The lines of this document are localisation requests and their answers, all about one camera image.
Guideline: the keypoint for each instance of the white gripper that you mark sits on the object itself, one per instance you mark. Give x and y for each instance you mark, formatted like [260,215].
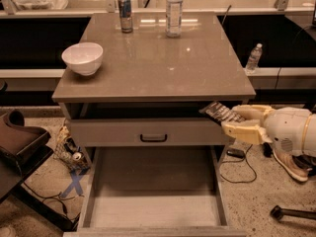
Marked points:
[285,128]

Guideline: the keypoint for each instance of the black rxbar chocolate packet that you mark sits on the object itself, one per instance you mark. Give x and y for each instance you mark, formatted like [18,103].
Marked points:
[220,113]

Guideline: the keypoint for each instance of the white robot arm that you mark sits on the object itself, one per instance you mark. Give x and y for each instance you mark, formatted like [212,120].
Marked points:
[312,132]

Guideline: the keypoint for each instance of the grey drawer cabinet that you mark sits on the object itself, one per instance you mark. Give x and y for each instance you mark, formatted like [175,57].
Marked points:
[147,75]

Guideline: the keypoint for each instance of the open grey middle drawer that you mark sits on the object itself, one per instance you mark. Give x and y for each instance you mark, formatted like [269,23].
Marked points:
[154,192]

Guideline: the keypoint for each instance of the black power adapter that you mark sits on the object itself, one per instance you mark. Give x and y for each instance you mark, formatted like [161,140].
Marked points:
[237,153]

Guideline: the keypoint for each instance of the tan shoe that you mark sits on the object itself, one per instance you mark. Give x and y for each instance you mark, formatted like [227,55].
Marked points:
[292,169]

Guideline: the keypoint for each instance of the small water bottle on ledge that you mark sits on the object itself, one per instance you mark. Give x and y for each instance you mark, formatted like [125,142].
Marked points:
[254,58]

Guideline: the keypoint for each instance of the black chair caster leg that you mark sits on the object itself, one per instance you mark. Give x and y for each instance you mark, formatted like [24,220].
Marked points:
[278,213]

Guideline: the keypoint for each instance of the clear water bottle on cabinet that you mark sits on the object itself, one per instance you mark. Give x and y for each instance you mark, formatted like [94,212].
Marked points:
[173,18]

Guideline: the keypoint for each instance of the red bull can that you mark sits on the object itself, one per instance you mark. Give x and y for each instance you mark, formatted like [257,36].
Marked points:
[125,15]

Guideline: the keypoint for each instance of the white ceramic bowl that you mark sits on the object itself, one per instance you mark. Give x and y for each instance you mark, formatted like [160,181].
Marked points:
[83,58]

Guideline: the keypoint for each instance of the blue tape cross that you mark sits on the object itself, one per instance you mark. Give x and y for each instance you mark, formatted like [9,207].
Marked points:
[76,177]

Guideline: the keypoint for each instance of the dark brown tray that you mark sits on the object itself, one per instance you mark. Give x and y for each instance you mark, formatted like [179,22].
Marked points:
[18,142]

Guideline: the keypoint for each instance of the closed drawer with black handle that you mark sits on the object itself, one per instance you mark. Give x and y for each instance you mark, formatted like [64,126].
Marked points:
[147,132]

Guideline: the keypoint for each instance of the wire basket with cans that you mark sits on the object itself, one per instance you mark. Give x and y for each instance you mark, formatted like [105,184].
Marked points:
[68,152]

